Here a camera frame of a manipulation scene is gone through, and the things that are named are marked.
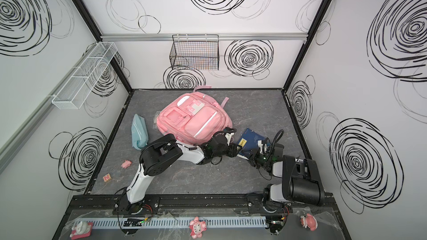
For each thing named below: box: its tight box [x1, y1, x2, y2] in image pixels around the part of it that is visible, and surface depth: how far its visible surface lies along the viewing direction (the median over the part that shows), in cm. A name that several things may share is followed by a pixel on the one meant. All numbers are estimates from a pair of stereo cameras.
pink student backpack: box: [156, 86, 233, 147], surface depth 98 cm
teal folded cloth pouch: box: [131, 113, 149, 151], surface depth 96 cm
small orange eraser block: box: [102, 173, 112, 183], surface depth 82 cm
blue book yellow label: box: [236, 127, 266, 160], surface depth 96 cm
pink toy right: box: [300, 213, 319, 232], surface depth 69 cm
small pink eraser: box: [120, 160, 133, 169], surface depth 86 cm
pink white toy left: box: [70, 220, 93, 240], surface depth 64 cm
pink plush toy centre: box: [189, 216, 208, 239], surface depth 67 cm
